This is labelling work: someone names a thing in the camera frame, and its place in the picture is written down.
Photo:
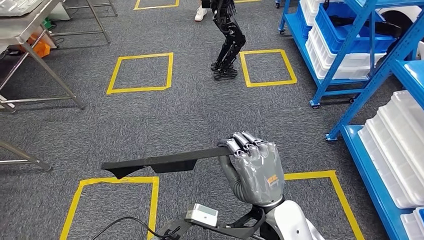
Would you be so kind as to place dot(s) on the long black plastic part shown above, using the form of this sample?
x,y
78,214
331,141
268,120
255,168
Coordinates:
x,y
387,28

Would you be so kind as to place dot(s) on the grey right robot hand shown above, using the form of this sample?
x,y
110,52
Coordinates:
x,y
261,179

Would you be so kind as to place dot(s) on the long white plastic tray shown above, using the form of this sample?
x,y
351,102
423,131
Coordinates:
x,y
351,73

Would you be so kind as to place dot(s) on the large blue metal shelf rack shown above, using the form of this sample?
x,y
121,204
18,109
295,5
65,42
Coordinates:
x,y
376,82

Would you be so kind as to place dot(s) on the grey metal table frame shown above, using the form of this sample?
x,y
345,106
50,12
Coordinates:
x,y
99,23

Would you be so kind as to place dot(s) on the dark grey robot fixture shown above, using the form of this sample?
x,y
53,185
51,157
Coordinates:
x,y
172,228

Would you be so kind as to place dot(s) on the steel table with crossbars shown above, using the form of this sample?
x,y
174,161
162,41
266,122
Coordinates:
x,y
20,30

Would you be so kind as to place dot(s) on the blue metal rack with crates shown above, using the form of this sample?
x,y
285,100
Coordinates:
x,y
345,49

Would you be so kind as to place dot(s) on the small blue plastic crate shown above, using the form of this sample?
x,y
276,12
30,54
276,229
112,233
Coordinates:
x,y
302,20

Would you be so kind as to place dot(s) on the white tray stack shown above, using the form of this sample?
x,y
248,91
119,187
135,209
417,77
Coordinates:
x,y
309,10

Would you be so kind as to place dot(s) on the yellow floor tape square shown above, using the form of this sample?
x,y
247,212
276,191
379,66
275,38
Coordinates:
x,y
145,55
119,180

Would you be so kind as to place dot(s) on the flat white tray under crate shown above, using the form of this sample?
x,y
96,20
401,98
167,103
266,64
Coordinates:
x,y
409,227

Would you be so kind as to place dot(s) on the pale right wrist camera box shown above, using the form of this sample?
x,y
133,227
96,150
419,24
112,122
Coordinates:
x,y
202,214

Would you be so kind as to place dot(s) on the deep blue plastic crate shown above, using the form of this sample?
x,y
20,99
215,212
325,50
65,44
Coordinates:
x,y
384,44

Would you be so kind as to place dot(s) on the black castor wheel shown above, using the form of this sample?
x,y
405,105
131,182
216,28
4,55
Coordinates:
x,y
314,106
351,100

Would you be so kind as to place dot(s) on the translucent white storage box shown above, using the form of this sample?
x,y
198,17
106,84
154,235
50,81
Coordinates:
x,y
356,59

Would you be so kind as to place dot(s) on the black legged robot stand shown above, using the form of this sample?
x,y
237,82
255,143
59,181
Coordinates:
x,y
228,33

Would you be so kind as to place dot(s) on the person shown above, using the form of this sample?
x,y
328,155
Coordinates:
x,y
200,14

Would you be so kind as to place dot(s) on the black plastic plate bracket part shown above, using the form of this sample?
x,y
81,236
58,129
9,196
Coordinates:
x,y
172,160

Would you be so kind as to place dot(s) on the orange plastic object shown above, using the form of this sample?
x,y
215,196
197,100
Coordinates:
x,y
40,49

